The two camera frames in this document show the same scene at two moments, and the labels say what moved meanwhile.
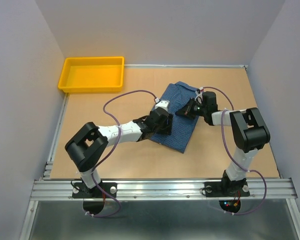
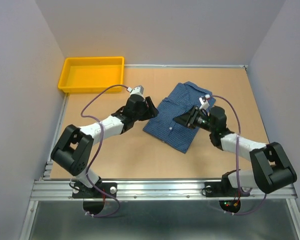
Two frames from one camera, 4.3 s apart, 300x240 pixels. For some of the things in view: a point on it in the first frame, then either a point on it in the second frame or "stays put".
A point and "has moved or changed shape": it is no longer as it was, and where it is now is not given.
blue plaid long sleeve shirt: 174,96 has moved or changed shape
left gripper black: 167,128 to 152,111
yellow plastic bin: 92,74 stays put
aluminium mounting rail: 49,188 stays put
